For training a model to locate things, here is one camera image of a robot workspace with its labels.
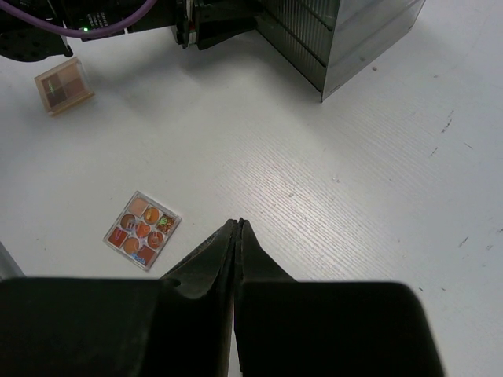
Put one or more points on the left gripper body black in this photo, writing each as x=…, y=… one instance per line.
x=201, y=23

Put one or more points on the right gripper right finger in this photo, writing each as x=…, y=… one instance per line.
x=285, y=327

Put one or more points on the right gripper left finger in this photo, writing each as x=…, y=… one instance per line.
x=177, y=325

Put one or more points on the nine-pan pink eyeshadow palette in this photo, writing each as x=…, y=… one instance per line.
x=142, y=230

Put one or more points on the clear acrylic drawer organizer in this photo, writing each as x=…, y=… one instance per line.
x=329, y=42

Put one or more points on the four-pan brown eyeshadow palette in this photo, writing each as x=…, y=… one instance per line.
x=63, y=86

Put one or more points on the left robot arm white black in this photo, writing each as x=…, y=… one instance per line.
x=32, y=31

